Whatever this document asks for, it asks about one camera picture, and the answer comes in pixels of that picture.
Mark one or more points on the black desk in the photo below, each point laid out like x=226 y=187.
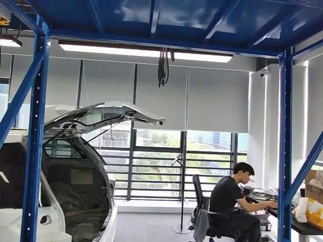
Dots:
x=303 y=228

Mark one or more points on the white car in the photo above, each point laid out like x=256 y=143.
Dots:
x=113 y=110

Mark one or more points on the blue steel shelf rack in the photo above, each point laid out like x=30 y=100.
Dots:
x=36 y=133

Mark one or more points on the desk clutter pile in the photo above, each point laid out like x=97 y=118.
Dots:
x=265 y=193

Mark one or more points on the white yellow plastic bag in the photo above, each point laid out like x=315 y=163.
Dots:
x=312 y=213

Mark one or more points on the long white ceiling light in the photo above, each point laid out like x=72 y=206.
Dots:
x=100 y=50

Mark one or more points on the grey roller blind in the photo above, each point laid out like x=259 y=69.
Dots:
x=151 y=107
x=63 y=80
x=216 y=100
x=315 y=100
x=108 y=83

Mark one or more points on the brown cardboard box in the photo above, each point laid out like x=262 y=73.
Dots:
x=314 y=193

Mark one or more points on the grey jacket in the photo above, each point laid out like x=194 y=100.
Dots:
x=201 y=227

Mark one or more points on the person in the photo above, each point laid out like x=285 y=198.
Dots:
x=224 y=197

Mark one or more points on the black window railing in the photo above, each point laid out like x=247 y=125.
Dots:
x=131 y=167

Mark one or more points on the white security camera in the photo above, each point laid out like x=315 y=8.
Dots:
x=263 y=73

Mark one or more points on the black floor stand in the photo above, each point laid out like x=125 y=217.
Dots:
x=182 y=193

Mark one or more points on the black office chair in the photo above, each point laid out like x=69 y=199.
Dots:
x=198 y=190

